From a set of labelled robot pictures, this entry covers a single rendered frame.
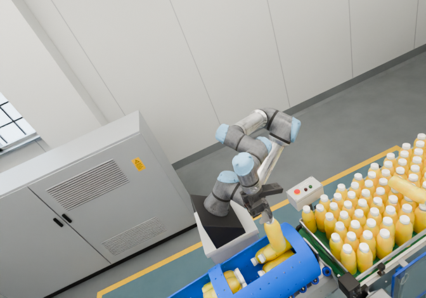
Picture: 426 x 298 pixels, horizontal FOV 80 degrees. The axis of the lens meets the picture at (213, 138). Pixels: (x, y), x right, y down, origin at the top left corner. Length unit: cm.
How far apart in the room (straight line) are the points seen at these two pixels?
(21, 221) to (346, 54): 460
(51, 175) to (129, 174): 65
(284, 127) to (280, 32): 266
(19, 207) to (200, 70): 247
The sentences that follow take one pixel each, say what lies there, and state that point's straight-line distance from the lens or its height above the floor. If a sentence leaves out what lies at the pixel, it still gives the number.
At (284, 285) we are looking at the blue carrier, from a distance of 134.
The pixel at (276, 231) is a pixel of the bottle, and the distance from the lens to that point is 118.
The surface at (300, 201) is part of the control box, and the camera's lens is 166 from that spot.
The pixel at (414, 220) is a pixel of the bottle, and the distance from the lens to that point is 171.
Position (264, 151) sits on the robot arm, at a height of 176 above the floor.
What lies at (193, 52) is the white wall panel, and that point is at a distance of 345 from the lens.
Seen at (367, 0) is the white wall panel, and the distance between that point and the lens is 459.
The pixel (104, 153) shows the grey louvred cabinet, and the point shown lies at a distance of 243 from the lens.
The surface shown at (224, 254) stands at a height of 106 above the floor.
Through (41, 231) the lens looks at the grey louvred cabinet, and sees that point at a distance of 308.
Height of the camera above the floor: 236
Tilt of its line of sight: 32 degrees down
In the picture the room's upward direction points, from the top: 24 degrees counter-clockwise
